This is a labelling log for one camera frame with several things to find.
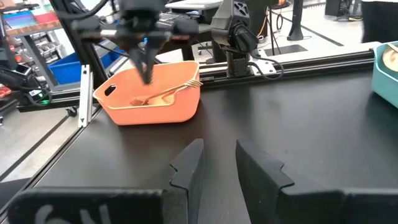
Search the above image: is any person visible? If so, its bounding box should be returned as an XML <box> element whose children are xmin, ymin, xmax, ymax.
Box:
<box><xmin>360</xmin><ymin>0</ymin><xmax>398</xmax><ymax>44</ymax></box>

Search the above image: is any teal plastic bin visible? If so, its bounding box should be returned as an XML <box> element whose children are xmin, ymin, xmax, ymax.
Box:
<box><xmin>371</xmin><ymin>40</ymin><xmax>398</xmax><ymax>110</ymax></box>

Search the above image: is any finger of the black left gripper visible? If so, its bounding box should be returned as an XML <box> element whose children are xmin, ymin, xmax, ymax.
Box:
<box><xmin>144</xmin><ymin>43</ymin><xmax>158</xmax><ymax>85</ymax></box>
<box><xmin>129</xmin><ymin>45</ymin><xmax>147</xmax><ymax>83</ymax></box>

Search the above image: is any gold fork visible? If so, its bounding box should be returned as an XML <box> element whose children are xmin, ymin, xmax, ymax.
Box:
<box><xmin>149</xmin><ymin>78</ymin><xmax>204</xmax><ymax>105</ymax></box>
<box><xmin>129</xmin><ymin>81</ymin><xmax>192</xmax><ymax>107</ymax></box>

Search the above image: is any blue storage bin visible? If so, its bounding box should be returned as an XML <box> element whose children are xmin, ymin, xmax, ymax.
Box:
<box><xmin>48</xmin><ymin>46</ymin><xmax>125</xmax><ymax>85</ymax></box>

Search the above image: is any wooden top shelf bench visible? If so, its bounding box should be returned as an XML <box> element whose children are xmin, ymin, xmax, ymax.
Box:
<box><xmin>0</xmin><ymin>2</ymin><xmax>63</xmax><ymax>72</ymax></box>

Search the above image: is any black floor plate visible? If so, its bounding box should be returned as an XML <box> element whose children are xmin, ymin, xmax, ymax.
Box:
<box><xmin>264</xmin><ymin>44</ymin><xmax>308</xmax><ymax>57</ymax></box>

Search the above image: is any black aluminium table frame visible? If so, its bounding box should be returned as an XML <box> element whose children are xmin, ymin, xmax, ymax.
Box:
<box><xmin>0</xmin><ymin>0</ymin><xmax>376</xmax><ymax>194</ymax></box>

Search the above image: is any black stand pole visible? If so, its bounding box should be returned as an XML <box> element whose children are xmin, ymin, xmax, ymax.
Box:
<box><xmin>286</xmin><ymin>0</ymin><xmax>305</xmax><ymax>42</ymax></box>

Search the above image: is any white desk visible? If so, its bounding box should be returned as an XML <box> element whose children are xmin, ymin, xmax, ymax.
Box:
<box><xmin>164</xmin><ymin>0</ymin><xmax>223</xmax><ymax>11</ymax></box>

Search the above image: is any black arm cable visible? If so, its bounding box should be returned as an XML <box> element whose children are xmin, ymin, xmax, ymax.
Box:
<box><xmin>248</xmin><ymin>55</ymin><xmax>285</xmax><ymax>82</ymax></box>

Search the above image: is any black device green light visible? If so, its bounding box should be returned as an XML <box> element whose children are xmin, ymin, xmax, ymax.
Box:
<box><xmin>0</xmin><ymin>63</ymin><xmax>52</xmax><ymax>106</ymax></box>

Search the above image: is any orange plastic bin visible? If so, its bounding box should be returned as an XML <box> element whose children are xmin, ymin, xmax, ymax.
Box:
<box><xmin>92</xmin><ymin>60</ymin><xmax>203</xmax><ymax>127</ymax></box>

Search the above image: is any silver frame bracket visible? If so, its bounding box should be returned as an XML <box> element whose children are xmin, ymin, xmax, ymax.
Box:
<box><xmin>77</xmin><ymin>64</ymin><xmax>94</xmax><ymax>128</ymax></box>

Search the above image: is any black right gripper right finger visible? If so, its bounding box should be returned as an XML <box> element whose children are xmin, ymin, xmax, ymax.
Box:
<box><xmin>235</xmin><ymin>139</ymin><xmax>398</xmax><ymax>224</ymax></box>

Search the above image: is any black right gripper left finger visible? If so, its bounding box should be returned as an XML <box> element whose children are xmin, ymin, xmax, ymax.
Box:
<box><xmin>7</xmin><ymin>138</ymin><xmax>205</xmax><ymax>224</ymax></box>

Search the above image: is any gold spoon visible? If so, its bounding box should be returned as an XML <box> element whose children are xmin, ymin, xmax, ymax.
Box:
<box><xmin>381</xmin><ymin>42</ymin><xmax>398</xmax><ymax>73</ymax></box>

